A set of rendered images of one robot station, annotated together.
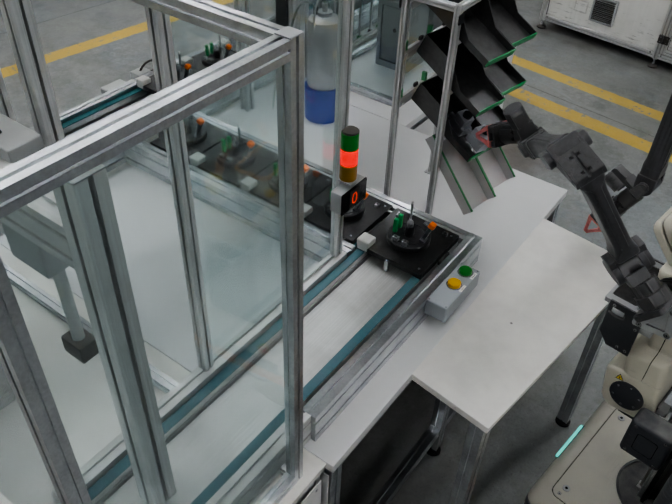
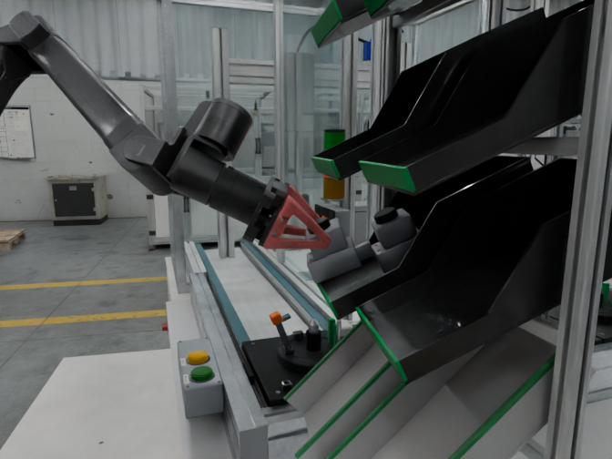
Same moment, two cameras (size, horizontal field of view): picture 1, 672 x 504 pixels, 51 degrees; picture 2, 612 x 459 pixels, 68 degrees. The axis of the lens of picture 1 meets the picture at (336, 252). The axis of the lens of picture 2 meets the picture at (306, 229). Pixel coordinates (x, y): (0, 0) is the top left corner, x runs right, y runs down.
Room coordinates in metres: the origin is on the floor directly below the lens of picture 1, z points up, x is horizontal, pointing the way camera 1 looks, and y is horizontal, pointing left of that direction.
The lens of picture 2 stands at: (2.22, -0.91, 1.39)
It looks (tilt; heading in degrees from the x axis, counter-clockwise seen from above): 11 degrees down; 126
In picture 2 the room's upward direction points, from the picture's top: straight up
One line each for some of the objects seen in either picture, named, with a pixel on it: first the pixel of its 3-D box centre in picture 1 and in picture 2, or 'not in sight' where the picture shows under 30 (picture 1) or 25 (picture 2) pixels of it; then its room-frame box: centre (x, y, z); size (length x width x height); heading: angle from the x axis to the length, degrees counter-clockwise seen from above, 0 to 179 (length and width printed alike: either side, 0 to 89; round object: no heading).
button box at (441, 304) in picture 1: (452, 291); (198, 372); (1.54, -0.36, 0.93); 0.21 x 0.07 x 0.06; 145
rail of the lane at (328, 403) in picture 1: (401, 322); (217, 338); (1.42, -0.20, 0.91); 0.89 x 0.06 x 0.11; 145
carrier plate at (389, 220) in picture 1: (408, 241); (313, 362); (1.73, -0.23, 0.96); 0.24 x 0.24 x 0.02; 55
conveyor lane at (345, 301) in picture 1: (347, 301); (283, 327); (1.50, -0.04, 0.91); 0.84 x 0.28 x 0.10; 145
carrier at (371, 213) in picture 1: (344, 198); not in sight; (1.88, -0.02, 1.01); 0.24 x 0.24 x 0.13; 55
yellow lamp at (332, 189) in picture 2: (348, 170); (333, 187); (1.65, -0.02, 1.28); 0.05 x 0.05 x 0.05
